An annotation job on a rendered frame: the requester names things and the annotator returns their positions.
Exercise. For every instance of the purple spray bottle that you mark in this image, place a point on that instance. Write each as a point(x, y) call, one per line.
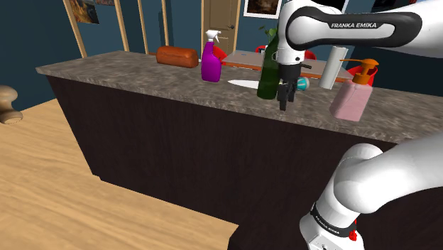
point(211, 65)

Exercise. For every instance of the light wooden post frame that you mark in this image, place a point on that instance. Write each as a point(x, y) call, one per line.
point(77, 31)

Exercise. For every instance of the brown wooden door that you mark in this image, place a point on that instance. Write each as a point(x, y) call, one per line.
point(221, 17)

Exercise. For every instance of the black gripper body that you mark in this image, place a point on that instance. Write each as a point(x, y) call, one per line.
point(290, 73)

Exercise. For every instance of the pink soap dispenser, orange pump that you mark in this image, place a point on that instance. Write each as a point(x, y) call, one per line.
point(351, 100)

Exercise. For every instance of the dark green glass bottle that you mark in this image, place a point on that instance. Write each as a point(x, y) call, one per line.
point(268, 78)

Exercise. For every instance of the white-framed dark wall picture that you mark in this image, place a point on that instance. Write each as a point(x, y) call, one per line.
point(262, 7)

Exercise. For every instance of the red chair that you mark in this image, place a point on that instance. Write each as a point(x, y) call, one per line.
point(219, 53)
point(260, 49)
point(373, 78)
point(310, 54)

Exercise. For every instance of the green leafy plant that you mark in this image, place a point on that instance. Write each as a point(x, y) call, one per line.
point(270, 32)

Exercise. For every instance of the round light wooden knob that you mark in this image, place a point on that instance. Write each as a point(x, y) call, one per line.
point(7, 104)

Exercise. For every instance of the dark kitchen counter cabinet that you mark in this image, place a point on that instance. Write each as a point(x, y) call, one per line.
point(166, 145)

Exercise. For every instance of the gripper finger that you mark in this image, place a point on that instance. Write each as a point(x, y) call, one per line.
point(293, 92)
point(282, 98)

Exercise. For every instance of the orange wall poster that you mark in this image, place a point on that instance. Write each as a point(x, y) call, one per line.
point(84, 11)

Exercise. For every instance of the white paper towel roll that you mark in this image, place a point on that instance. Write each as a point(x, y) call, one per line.
point(333, 67)

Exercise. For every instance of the dark robot stand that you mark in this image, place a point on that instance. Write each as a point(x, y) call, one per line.
point(398, 230)

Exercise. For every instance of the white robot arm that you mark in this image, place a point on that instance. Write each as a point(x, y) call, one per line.
point(346, 31)

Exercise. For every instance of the brown bread loaf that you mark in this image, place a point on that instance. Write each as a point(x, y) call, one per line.
point(177, 56)

